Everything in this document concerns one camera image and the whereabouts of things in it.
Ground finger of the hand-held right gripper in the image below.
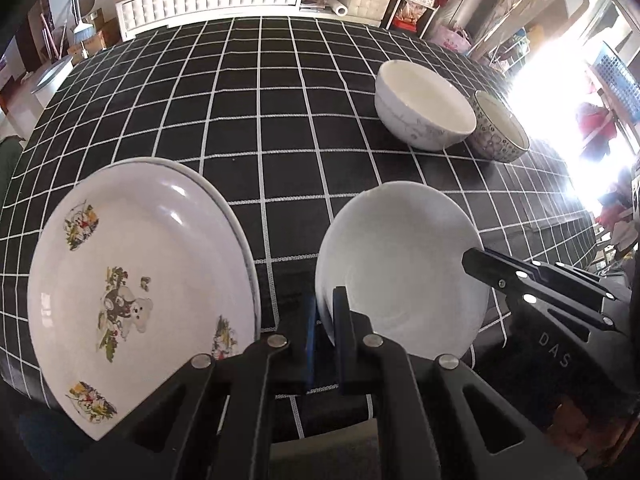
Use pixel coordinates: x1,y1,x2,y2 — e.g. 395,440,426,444
462,247,628,335
530,259,608,291

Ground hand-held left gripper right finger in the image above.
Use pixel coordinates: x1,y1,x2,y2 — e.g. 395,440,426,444
332,286,588,480

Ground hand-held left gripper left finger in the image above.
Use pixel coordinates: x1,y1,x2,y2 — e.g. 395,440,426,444
97,285,318,480

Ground white bowl with pink flower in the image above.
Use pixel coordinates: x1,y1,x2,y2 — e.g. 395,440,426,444
315,180,491,361

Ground dark patterned bowl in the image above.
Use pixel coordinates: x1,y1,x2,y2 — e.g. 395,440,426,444
467,90,531,163

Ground white plate with bear print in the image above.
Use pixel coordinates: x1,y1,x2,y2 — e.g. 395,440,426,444
27,161,257,442

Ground cream bowl with purple flowers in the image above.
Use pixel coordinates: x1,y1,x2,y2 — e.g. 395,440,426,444
375,60,477,152

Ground red hanging garment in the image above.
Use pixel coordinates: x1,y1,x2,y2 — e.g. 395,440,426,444
575,102,619,161

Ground blue plastic basket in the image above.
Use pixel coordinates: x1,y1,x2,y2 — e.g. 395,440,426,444
587,42,640,123

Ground pink bag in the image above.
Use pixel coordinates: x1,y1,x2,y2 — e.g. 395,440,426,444
430,25,473,56

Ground black checkered tablecloth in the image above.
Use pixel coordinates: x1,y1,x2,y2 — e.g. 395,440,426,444
0,15,601,441

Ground white mop bucket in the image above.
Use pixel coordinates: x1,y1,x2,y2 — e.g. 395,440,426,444
31,55,75,106

